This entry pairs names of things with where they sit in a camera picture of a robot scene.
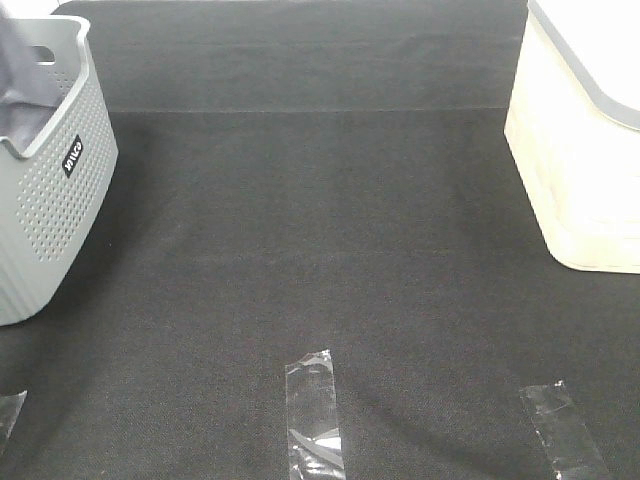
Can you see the grey microfibre towel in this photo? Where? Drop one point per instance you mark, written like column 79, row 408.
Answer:
column 29, row 95

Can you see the black felt table mat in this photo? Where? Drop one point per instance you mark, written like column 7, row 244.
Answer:
column 301, row 176

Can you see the centre clear tape strip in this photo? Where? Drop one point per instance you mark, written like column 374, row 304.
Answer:
column 313, row 433

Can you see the clear tape strip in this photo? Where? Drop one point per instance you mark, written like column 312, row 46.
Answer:
column 10, row 408
column 564, row 436
column 313, row 433

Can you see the grey perforated laundry basket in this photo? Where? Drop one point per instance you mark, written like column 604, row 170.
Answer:
column 52, row 190

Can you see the white storage bin grey rim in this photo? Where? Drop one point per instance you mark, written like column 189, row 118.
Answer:
column 572, row 126

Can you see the right clear tape strip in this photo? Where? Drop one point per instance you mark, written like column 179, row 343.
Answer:
column 564, row 436

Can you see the left clear tape strip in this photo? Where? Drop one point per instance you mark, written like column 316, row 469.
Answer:
column 10, row 408

